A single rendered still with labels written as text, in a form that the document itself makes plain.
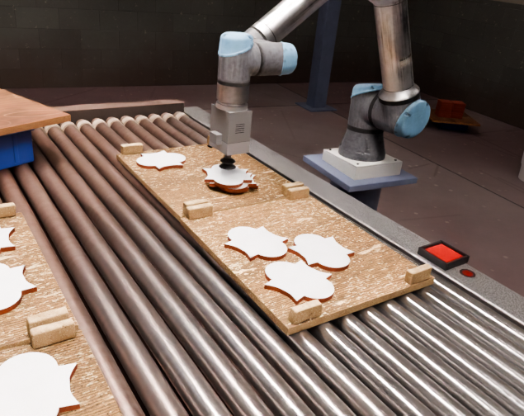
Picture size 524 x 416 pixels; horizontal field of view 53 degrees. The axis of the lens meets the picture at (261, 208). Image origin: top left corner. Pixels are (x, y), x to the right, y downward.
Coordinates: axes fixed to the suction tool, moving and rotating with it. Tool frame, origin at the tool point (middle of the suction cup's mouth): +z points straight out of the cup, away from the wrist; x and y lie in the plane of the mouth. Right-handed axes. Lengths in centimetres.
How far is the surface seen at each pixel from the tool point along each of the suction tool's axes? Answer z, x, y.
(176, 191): 4.8, -13.5, -0.9
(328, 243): 3.9, 2.8, 35.8
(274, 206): 4.8, 3.8, 15.6
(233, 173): 1.9, 1.4, 0.6
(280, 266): 3.9, -11.5, 38.4
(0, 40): 51, 34, -476
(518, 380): 7, 6, 77
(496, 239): 98, 230, -41
